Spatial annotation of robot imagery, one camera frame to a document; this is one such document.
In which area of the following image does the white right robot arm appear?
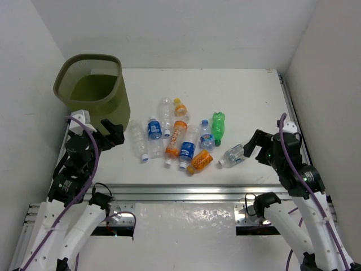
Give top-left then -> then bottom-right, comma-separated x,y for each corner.
244,130 -> 360,270

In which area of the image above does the small bottle colourful label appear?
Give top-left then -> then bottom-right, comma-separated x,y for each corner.
200,119 -> 215,153

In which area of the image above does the clear bottle white cap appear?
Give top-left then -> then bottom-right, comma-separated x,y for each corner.
158,97 -> 173,138

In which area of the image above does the small orange bottle yellow cap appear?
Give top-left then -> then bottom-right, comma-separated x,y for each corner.
173,98 -> 190,122

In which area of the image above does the orange juice bottle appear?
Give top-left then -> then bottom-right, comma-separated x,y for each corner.
186,150 -> 213,176

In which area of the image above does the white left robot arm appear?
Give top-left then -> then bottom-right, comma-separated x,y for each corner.
19,116 -> 125,270

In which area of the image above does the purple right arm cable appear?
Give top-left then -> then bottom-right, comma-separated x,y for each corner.
279,112 -> 352,271

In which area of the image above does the clear ribbed bottle blue cap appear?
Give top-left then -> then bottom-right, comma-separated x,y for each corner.
129,120 -> 149,163

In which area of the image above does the blue label water bottle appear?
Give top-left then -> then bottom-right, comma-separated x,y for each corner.
147,116 -> 165,158

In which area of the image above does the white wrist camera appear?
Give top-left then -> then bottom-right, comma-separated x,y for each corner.
278,120 -> 298,134
69,110 -> 95,135

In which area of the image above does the tall orange label bottle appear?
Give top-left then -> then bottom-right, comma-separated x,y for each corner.
165,120 -> 187,168

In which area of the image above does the olive green mesh bin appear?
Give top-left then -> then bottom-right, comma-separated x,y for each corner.
53,54 -> 130,134

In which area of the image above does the green plastic bottle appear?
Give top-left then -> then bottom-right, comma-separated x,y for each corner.
212,112 -> 225,147

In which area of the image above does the aluminium rail frame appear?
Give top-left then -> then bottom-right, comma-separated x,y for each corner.
24,69 -> 338,237

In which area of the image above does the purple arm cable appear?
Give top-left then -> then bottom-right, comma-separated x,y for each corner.
19,115 -> 101,271
279,112 -> 352,271

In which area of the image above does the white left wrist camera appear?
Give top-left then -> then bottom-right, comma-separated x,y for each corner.
69,110 -> 95,135

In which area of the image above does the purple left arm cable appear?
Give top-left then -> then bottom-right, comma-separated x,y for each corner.
19,115 -> 101,271

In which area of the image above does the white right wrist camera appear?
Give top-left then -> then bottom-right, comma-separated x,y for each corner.
278,120 -> 298,134

